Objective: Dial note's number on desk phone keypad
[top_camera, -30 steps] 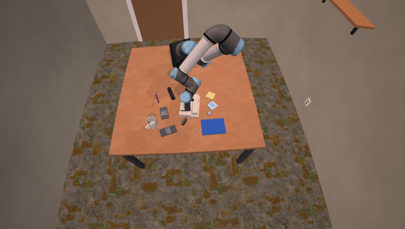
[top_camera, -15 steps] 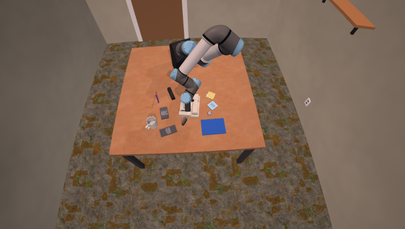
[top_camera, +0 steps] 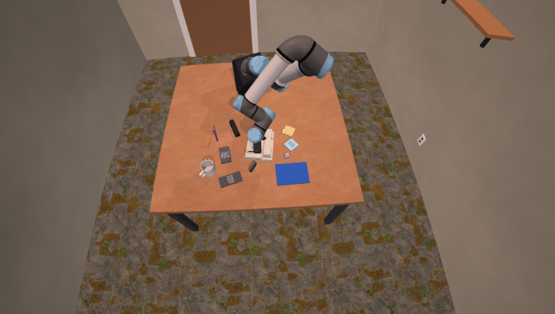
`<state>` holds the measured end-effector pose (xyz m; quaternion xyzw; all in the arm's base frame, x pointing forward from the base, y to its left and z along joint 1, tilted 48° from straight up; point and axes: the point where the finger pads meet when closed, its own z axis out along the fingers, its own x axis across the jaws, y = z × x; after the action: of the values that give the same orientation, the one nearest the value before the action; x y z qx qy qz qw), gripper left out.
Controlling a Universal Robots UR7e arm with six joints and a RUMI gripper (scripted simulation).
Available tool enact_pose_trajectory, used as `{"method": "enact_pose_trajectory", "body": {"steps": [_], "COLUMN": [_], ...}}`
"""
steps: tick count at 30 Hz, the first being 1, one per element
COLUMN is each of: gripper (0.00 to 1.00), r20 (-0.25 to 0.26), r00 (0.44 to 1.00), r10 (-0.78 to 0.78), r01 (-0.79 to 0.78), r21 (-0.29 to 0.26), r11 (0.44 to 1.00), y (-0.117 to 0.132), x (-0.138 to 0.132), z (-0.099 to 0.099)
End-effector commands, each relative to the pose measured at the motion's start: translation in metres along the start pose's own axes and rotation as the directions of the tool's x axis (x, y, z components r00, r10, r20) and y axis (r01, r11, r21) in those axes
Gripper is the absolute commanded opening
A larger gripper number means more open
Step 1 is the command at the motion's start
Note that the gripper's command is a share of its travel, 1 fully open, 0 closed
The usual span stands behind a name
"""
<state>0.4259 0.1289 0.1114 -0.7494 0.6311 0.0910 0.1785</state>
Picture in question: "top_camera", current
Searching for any beige telephone handset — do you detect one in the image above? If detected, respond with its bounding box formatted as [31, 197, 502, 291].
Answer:
[263, 129, 272, 156]

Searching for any yellow sticky note pad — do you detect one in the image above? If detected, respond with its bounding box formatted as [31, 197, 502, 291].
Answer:
[282, 125, 295, 137]

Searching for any beige desk phone body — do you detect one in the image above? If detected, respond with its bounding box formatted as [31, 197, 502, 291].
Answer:
[245, 132, 274, 162]

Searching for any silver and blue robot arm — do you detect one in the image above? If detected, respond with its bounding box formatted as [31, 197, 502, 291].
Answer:
[233, 35, 334, 154]

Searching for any white mug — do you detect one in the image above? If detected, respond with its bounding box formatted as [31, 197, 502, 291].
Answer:
[199, 160, 216, 179]

